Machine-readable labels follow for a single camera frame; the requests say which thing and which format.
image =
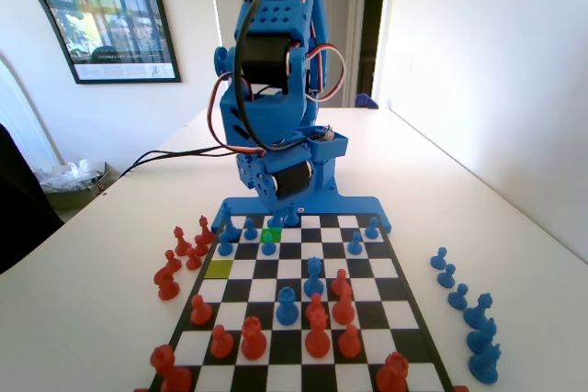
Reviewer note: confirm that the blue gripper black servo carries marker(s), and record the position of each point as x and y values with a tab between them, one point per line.
291	184

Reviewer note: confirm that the blue chess bishop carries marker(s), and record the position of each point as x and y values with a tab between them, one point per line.
479	314
275	223

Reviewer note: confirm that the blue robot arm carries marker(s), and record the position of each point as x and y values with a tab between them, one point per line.
285	116

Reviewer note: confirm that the blue chess rook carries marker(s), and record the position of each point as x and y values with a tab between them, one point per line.
287	309
290	218

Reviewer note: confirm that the blue chess pawn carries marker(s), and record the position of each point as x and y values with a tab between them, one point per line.
267	250
372	230
225	247
354	245
249	231
438	260
446	278
458	299

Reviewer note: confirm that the blue chess king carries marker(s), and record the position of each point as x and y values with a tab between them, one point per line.
229	229

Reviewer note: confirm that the red chess bishop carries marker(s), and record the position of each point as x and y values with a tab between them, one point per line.
180	243
203	229

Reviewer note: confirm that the blue chess queen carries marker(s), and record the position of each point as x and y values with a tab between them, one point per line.
313	279

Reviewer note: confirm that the red chess pawn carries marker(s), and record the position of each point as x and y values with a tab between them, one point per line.
221	345
349	344
341	283
315	302
200	246
171	263
200	314
192	262

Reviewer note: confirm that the red chess rook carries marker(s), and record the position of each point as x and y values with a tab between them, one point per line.
392	373
167	371

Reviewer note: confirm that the blue chess knight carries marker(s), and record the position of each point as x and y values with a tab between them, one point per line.
483	339
486	366

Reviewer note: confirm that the black white chessboard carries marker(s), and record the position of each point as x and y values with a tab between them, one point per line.
285	268

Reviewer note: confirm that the small blue object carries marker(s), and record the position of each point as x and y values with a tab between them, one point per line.
366	101

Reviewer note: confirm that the clear plastic bag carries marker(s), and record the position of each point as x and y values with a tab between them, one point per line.
69	171

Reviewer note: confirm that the black framed poster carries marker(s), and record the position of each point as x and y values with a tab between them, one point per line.
115	20

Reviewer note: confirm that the black chair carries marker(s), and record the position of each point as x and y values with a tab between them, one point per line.
18	217

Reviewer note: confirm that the blue arm base plate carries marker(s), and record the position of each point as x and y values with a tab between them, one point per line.
349	204

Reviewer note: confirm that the blue gripper camera box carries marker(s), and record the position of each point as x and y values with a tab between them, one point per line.
331	148

